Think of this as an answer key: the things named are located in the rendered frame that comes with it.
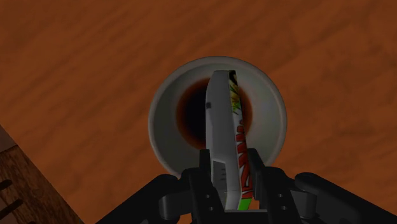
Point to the white box with colourful print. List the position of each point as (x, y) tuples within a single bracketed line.
[(225, 139)]

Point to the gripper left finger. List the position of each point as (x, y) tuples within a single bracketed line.
[(198, 192)]

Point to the brown wooden furniture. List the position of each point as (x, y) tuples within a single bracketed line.
[(28, 192)]

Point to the grey bowl with dark centre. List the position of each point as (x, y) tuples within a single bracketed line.
[(173, 124)]

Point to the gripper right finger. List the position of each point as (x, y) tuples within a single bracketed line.
[(279, 192)]

